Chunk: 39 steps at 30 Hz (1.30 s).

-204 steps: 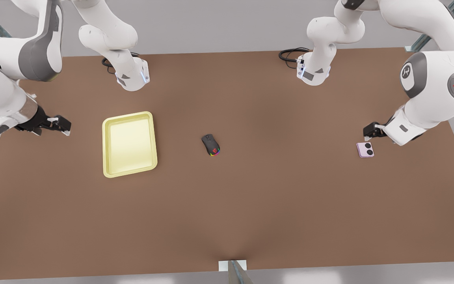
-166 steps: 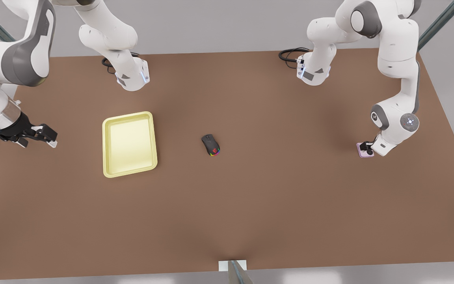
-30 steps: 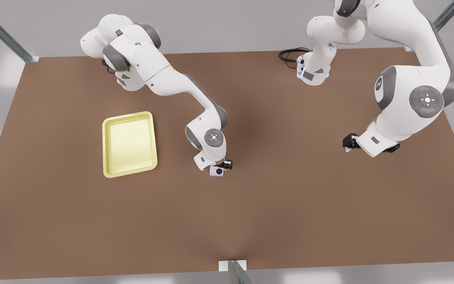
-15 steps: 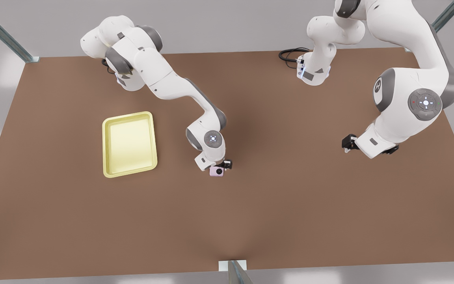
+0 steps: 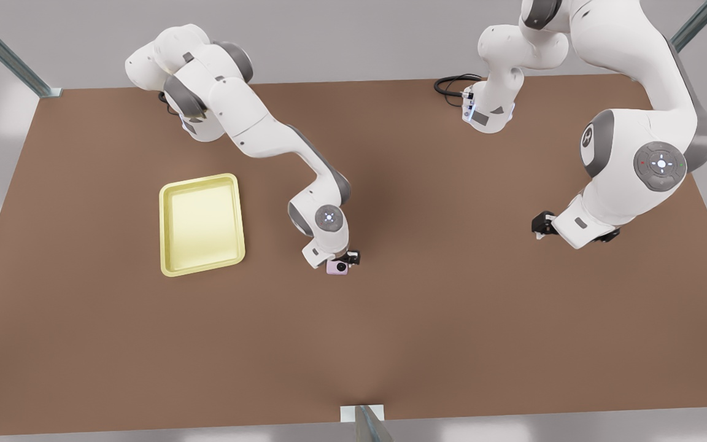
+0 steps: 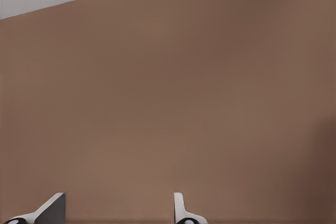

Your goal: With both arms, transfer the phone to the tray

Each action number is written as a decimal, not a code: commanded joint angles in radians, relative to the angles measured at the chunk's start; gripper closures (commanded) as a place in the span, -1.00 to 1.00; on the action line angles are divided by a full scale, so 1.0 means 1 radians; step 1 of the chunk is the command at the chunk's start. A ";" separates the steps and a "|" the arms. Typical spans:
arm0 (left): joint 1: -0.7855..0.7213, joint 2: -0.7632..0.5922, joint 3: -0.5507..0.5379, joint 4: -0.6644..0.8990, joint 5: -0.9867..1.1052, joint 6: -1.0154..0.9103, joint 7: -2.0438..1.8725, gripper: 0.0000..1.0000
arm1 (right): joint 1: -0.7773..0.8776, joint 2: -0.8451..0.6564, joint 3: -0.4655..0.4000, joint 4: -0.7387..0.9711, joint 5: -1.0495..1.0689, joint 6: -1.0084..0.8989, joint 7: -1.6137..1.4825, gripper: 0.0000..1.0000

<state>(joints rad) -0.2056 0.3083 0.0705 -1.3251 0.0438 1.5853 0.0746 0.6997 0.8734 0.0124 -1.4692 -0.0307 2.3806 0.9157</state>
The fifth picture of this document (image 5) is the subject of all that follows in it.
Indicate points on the small pink camera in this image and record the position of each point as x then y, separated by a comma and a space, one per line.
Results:
337, 267

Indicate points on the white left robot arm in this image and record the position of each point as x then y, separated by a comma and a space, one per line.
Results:
629, 153

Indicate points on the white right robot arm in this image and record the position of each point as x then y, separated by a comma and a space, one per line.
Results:
249, 126

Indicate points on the yellow rectangular tray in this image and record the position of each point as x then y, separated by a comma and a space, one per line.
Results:
201, 224

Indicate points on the silver frame post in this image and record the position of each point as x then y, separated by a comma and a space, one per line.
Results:
367, 423
697, 21
3, 54

